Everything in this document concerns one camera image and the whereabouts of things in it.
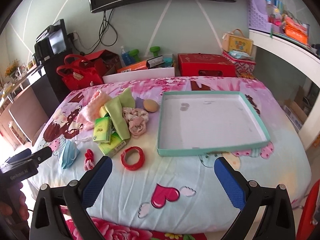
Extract blue face mask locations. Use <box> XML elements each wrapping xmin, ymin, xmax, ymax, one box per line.
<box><xmin>59</xmin><ymin>140</ymin><xmax>80</xmax><ymax>169</ymax></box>

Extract red pink hair tie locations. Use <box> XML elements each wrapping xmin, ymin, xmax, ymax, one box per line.
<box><xmin>83</xmin><ymin>148</ymin><xmax>96</xmax><ymax>172</ymax></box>

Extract green tissue pack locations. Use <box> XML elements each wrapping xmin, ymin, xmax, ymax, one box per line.
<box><xmin>98</xmin><ymin>132</ymin><xmax>126</xmax><ymax>158</ymax></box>
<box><xmin>93</xmin><ymin>116</ymin><xmax>112</xmax><ymax>144</ymax></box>

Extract pink fluffy towel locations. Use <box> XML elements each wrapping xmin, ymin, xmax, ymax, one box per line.
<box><xmin>76</xmin><ymin>90</ymin><xmax>112</xmax><ymax>131</ymax></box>

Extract yellow sponge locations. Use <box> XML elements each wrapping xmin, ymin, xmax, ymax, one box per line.
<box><xmin>99</xmin><ymin>106</ymin><xmax>108</xmax><ymax>118</ymax></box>

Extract pink floral scrunchie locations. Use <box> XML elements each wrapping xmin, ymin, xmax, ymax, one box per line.
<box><xmin>123</xmin><ymin>107</ymin><xmax>149</xmax><ymax>139</ymax></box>

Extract green cloth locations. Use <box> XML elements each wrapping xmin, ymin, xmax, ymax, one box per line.
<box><xmin>104</xmin><ymin>88</ymin><xmax>136</xmax><ymax>140</ymax></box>

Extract person's left hand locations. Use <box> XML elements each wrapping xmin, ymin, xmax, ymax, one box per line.
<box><xmin>0</xmin><ymin>182</ymin><xmax>30</xmax><ymax>222</ymax></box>

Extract red floral blanket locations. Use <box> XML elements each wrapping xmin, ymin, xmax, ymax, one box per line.
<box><xmin>63</xmin><ymin>216</ymin><xmax>208</xmax><ymax>240</ymax></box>

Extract black cabinet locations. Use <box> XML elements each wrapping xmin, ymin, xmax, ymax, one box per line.
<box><xmin>31</xmin><ymin>49</ymin><xmax>72</xmax><ymax>117</ymax></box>

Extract red tape roll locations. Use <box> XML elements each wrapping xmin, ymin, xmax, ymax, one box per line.
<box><xmin>120</xmin><ymin>146</ymin><xmax>145</xmax><ymax>171</ymax></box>

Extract yellow flower pot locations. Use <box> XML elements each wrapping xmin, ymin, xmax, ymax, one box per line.
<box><xmin>5</xmin><ymin>59</ymin><xmax>20</xmax><ymax>79</ymax></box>

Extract white shelf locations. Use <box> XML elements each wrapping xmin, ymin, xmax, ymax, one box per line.
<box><xmin>249</xmin><ymin>29</ymin><xmax>320</xmax><ymax>150</ymax></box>

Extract red felt handbag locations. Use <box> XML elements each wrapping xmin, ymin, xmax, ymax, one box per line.
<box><xmin>56</xmin><ymin>54</ymin><xmax>107</xmax><ymax>91</ymax></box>

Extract teal shallow box lid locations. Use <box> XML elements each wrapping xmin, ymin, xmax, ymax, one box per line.
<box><xmin>157</xmin><ymin>90</ymin><xmax>271</xmax><ymax>157</ymax></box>

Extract cartoon printed bed sheet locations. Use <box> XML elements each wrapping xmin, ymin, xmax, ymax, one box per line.
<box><xmin>28</xmin><ymin>76</ymin><xmax>311</xmax><ymax>234</ymax></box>

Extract black coffee machine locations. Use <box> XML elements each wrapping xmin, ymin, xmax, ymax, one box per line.
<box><xmin>34</xmin><ymin>19</ymin><xmax>71</xmax><ymax>63</ymax></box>

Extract red gift box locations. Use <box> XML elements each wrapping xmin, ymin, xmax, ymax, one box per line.
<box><xmin>85</xmin><ymin>49</ymin><xmax>121</xmax><ymax>76</ymax></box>

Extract red patterned box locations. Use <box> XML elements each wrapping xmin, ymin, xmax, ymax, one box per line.
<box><xmin>222</xmin><ymin>51</ymin><xmax>256</xmax><ymax>77</ymax></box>

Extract blue water bottle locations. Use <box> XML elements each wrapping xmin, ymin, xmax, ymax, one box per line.
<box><xmin>121</xmin><ymin>46</ymin><xmax>132</xmax><ymax>66</ymax></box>

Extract red cardboard box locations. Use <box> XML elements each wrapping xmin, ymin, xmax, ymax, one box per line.
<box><xmin>177</xmin><ymin>53</ymin><xmax>237</xmax><ymax>77</ymax></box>

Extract orange flat box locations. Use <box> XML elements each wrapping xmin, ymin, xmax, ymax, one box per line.
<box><xmin>117</xmin><ymin>60</ymin><xmax>149</xmax><ymax>74</ymax></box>

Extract left green dumbbell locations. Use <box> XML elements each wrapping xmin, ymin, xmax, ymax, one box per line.
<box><xmin>129</xmin><ymin>49</ymin><xmax>140</xmax><ymax>62</ymax></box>

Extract green dumbbell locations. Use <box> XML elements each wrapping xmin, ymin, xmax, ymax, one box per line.
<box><xmin>150</xmin><ymin>46</ymin><xmax>161</xmax><ymax>57</ymax></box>
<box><xmin>129</xmin><ymin>49</ymin><xmax>140</xmax><ymax>62</ymax></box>

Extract small yellow gift bag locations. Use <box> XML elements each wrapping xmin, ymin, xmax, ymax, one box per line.
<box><xmin>222</xmin><ymin>29</ymin><xmax>253</xmax><ymax>55</ymax></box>

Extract right green dumbbell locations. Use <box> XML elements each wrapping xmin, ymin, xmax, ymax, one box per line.
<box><xmin>150</xmin><ymin>46</ymin><xmax>161</xmax><ymax>57</ymax></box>

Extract purple plastic file basket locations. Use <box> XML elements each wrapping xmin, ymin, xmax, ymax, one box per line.
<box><xmin>248</xmin><ymin>0</ymin><xmax>272</xmax><ymax>33</ymax></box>

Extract black power cables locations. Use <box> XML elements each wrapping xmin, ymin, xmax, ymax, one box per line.
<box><xmin>72</xmin><ymin>8</ymin><xmax>119</xmax><ymax>55</ymax></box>

